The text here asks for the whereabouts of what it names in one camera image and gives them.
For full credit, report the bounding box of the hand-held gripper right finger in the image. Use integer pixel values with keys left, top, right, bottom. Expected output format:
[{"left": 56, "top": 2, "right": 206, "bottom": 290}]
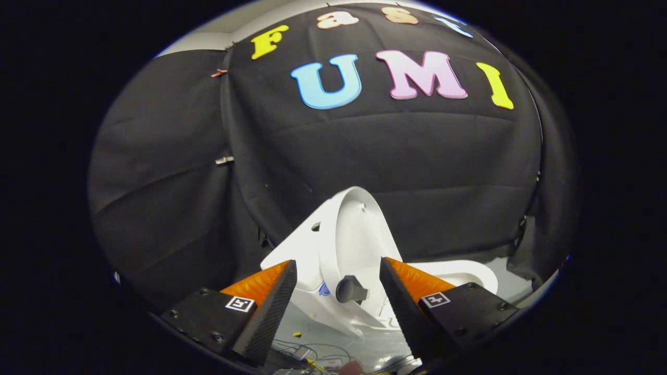
[{"left": 379, "top": 257, "right": 521, "bottom": 361}]

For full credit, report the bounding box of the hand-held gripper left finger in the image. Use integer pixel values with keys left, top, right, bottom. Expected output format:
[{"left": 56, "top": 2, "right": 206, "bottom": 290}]
[{"left": 160, "top": 259, "right": 299, "bottom": 367}]

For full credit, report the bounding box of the white toilet lid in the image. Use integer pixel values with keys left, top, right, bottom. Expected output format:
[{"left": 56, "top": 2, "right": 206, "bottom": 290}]
[{"left": 318, "top": 186, "right": 405, "bottom": 328}]

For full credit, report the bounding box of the black backdrop cloth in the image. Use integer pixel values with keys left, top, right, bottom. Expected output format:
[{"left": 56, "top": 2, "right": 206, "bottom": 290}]
[{"left": 88, "top": 3, "right": 580, "bottom": 314}]

